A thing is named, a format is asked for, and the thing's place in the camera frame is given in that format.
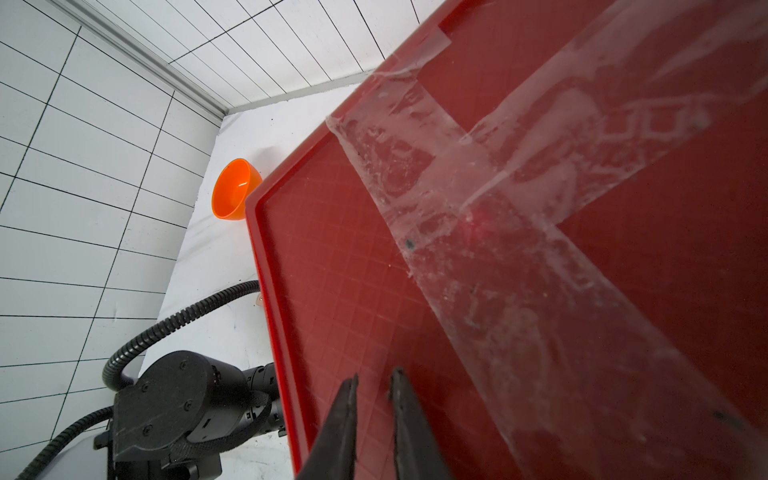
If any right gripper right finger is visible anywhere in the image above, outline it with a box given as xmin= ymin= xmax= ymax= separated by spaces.
xmin=389 ymin=367 xmax=453 ymax=480

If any orange bowl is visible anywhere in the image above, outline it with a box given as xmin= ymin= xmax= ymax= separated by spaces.
xmin=211 ymin=158 xmax=263 ymax=221

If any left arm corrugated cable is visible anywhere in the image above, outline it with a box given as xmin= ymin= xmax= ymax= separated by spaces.
xmin=14 ymin=279 xmax=262 ymax=480

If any red drawer cabinet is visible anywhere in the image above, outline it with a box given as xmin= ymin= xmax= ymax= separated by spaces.
xmin=247 ymin=1 xmax=767 ymax=479

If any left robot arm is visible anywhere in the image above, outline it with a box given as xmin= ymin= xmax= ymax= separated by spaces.
xmin=19 ymin=351 xmax=286 ymax=479

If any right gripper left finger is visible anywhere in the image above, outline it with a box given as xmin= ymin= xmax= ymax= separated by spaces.
xmin=296 ymin=375 xmax=358 ymax=480

